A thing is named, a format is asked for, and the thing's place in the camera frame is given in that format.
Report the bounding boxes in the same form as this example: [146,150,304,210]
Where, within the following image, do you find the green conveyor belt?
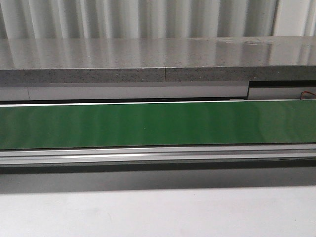
[0,100,316,150]

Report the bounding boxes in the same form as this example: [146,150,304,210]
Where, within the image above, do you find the red wire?
[300,91,316,101]

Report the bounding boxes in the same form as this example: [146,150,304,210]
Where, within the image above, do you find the grey stone countertop slab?
[0,37,316,84]

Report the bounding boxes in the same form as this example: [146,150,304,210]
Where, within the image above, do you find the aluminium conveyor front rail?
[0,143,316,168]

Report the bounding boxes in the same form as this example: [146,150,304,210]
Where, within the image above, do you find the white pleated curtain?
[0,0,316,39]

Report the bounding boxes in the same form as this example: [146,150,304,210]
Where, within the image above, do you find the white panel under countertop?
[0,80,316,101]

